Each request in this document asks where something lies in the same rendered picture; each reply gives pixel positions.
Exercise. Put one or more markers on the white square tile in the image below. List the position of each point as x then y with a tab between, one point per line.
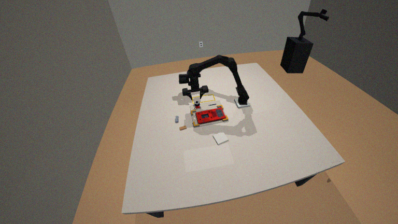
220	138

